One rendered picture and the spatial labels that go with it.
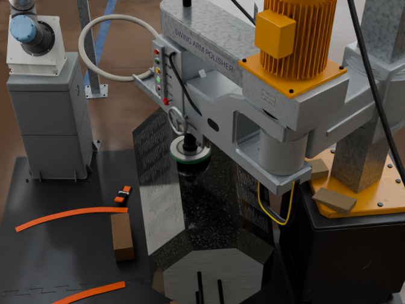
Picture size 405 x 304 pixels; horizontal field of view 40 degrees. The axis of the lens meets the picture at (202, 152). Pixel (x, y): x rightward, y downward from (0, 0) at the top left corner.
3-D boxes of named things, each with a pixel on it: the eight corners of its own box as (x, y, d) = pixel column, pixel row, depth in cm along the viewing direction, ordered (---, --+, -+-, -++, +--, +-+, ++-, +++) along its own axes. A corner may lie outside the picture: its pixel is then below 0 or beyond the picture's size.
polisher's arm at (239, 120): (309, 196, 242) (325, 105, 210) (270, 219, 232) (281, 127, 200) (208, 115, 287) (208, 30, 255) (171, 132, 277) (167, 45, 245)
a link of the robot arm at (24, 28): (21, 49, 344) (9, 42, 327) (17, 22, 345) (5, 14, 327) (45, 44, 343) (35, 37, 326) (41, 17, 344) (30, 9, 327)
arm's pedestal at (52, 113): (23, 184, 404) (-5, 87, 349) (39, 141, 442) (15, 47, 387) (91, 184, 404) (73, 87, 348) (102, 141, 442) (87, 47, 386)
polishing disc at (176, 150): (199, 131, 307) (199, 129, 307) (217, 154, 293) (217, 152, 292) (164, 143, 300) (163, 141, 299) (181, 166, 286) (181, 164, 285)
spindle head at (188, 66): (238, 131, 271) (242, 52, 242) (202, 149, 261) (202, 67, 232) (195, 98, 293) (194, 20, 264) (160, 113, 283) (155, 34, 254)
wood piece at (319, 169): (320, 164, 303) (321, 157, 300) (327, 177, 296) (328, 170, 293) (286, 170, 299) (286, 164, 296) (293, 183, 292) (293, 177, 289)
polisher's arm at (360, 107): (365, 75, 283) (375, 31, 267) (425, 105, 263) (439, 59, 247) (264, 135, 246) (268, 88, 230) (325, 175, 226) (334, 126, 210)
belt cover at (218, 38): (342, 115, 208) (350, 78, 197) (294, 140, 197) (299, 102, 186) (193, 19, 267) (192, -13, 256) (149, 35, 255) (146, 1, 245)
